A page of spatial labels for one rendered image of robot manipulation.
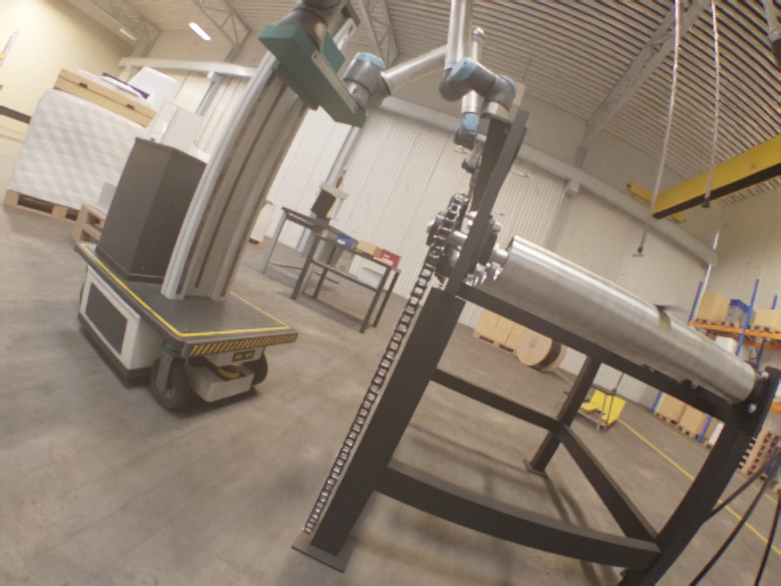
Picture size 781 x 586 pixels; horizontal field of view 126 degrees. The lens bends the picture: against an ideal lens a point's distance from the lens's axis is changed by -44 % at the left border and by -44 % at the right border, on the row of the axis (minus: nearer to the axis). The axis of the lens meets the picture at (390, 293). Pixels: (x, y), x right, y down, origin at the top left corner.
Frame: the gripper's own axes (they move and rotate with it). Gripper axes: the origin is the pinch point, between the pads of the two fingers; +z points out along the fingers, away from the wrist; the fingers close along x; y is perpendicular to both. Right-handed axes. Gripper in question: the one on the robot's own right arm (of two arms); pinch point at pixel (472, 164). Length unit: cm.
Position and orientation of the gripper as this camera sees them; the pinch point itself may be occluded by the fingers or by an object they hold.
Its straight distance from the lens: 113.7
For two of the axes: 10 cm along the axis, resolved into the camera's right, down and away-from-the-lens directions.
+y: -9.0, -4.1, 1.5
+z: -4.0, 9.1, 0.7
